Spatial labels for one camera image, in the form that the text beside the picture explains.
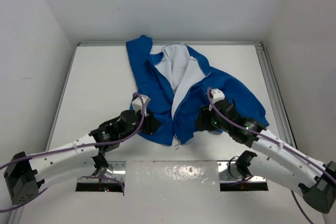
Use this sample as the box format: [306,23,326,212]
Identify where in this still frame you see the metal base mounting plate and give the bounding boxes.
[78,161,267,184]

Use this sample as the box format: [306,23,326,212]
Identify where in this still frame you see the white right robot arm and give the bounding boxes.
[195,99,335,214]

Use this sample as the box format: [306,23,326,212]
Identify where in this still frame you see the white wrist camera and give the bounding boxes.
[131,94,151,112]
[210,89,225,104]

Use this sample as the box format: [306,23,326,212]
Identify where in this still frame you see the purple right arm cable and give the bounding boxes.
[206,87,336,224]

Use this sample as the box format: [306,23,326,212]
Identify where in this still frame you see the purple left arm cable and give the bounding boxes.
[0,92,145,213]

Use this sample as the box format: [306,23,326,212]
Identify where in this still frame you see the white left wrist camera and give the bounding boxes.
[131,94,151,112]

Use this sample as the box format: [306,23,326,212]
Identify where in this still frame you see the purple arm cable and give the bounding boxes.
[0,92,145,213]
[206,87,336,224]

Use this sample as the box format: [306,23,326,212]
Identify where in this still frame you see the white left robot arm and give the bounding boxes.
[2,110,162,208]

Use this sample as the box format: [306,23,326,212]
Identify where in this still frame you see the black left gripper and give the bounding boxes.
[119,107,161,142]

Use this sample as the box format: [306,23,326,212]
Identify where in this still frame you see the blue zip-up fleece jacket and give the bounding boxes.
[126,35,269,146]

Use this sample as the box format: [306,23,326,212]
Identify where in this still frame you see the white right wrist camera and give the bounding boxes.
[210,89,225,104]

